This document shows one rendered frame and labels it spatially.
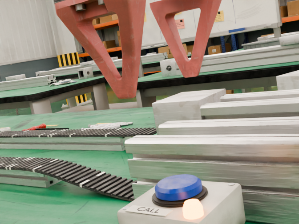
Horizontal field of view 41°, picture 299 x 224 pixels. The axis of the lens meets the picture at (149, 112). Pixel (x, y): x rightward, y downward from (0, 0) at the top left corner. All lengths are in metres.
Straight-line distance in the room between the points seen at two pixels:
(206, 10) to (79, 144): 0.57
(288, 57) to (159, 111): 1.45
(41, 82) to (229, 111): 3.23
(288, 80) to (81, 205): 0.43
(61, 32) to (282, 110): 8.32
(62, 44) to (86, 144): 7.98
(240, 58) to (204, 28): 1.78
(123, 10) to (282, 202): 0.24
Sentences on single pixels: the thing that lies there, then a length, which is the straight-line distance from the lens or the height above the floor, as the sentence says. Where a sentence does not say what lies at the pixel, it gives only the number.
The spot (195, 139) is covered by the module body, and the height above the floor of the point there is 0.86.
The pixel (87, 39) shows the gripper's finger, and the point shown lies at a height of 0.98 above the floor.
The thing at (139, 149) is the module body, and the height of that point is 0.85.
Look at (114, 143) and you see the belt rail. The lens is 0.80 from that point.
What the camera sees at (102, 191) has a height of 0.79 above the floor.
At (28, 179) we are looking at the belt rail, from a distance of 0.69.
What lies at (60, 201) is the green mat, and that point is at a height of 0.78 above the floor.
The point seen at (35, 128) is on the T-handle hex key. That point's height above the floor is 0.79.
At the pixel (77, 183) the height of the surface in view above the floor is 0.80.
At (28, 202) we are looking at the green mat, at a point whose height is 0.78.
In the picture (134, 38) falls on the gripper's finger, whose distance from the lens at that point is 0.27.
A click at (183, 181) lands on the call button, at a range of 0.34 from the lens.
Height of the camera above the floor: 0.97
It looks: 9 degrees down
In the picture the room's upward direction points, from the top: 10 degrees counter-clockwise
